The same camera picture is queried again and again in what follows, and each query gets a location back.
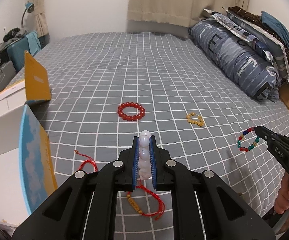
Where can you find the blue patterned pillow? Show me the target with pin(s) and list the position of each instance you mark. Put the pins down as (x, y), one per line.
(267, 46)

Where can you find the right hand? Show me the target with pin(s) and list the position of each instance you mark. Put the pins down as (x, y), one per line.
(282, 200)

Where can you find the blue yellow cardboard box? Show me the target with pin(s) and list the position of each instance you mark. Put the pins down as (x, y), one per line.
(26, 171)

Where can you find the teal suitcase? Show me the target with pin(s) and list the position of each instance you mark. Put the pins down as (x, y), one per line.
(16, 51)

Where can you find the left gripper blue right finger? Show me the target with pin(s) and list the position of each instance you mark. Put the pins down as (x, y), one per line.
(204, 206)

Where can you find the blue desk lamp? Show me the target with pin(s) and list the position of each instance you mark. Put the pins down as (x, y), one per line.
(29, 8)

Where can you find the clutter pile on suitcases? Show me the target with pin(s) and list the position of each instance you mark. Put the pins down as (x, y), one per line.
(10, 37)

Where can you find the beige side curtain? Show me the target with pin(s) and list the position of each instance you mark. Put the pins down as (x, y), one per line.
(40, 21)

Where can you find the brown patterned blanket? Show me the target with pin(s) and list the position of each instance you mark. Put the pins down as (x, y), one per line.
(256, 19)

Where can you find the light blue towel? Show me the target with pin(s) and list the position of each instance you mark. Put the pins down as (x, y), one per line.
(34, 43)

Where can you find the folded blue duvet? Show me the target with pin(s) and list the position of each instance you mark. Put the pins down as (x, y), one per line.
(254, 75)

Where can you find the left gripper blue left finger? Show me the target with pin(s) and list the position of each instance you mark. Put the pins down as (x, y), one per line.
(84, 206)

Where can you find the grey checked bed sheet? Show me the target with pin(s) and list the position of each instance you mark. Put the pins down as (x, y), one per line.
(107, 88)

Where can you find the teal folded cloth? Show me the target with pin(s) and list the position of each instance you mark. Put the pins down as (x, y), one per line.
(276, 26)

